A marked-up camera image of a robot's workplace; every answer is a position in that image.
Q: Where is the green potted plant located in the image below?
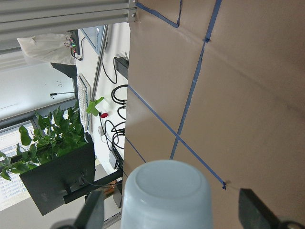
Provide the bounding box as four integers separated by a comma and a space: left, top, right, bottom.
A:
0, 102, 87, 181

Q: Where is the aluminium frame post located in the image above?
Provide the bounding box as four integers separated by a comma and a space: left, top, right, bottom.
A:
0, 0, 136, 41

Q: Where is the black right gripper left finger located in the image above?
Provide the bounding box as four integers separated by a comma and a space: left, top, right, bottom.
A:
51, 191, 104, 229

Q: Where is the black monitor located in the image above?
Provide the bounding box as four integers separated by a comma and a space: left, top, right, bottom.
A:
20, 143, 95, 216

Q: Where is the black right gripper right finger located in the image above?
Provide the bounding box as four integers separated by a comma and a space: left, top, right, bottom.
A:
238, 188, 305, 229

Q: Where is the coiled black cable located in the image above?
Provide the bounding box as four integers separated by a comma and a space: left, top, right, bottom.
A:
104, 84, 129, 151

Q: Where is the metal reacher grabber tool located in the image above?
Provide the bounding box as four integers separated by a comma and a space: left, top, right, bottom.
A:
86, 25, 109, 116

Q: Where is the light blue cup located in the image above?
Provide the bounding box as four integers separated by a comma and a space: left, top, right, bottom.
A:
121, 160, 213, 229

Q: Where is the black power adapter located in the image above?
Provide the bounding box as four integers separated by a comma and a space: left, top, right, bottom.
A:
114, 57, 129, 79

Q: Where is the white keyboard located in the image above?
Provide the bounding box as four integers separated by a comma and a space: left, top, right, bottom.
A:
77, 73, 92, 133

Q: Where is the blue teach pendant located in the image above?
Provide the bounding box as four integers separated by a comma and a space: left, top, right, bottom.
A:
81, 25, 105, 54

